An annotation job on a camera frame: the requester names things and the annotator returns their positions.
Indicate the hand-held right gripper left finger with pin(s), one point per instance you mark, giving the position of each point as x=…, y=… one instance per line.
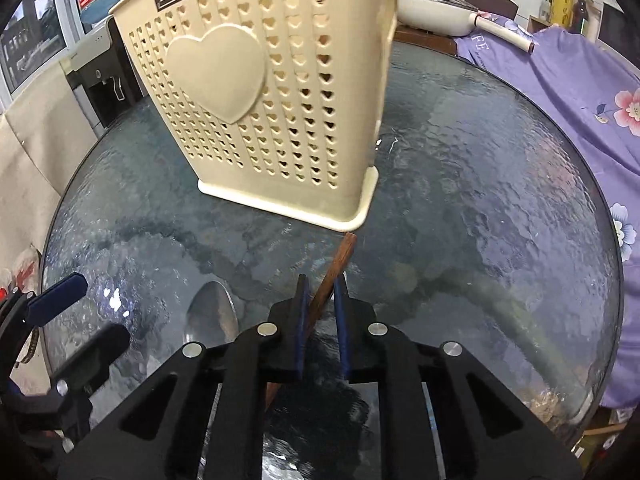
x=300, y=332

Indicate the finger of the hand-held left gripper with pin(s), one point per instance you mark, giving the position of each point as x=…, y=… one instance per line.
x=95, y=355
x=55, y=297

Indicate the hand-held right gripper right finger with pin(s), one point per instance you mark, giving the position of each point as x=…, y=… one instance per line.
x=341, y=332

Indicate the brown wooden chopstick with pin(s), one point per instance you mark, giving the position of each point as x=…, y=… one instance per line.
x=332, y=275

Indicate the metal spoon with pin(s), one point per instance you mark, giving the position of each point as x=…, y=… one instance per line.
x=212, y=310

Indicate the cream plastic utensil holder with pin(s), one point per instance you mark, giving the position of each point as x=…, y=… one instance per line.
x=300, y=110

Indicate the white and red bag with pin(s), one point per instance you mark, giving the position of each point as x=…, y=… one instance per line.
x=17, y=275

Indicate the white water dispenser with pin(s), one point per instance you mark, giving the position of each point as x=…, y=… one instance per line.
x=85, y=52

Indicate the window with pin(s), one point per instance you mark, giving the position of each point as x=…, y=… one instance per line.
x=30, y=35

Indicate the wooden counter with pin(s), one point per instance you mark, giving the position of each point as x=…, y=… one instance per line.
x=425, y=40

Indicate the purple floral cloth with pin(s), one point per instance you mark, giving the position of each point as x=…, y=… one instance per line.
x=565, y=125

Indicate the white frying pan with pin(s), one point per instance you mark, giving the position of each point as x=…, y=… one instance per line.
x=435, y=10

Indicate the small wooden box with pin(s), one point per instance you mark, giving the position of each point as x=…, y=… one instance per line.
x=535, y=25

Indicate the small white bottle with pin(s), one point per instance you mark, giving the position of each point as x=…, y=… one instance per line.
x=544, y=9

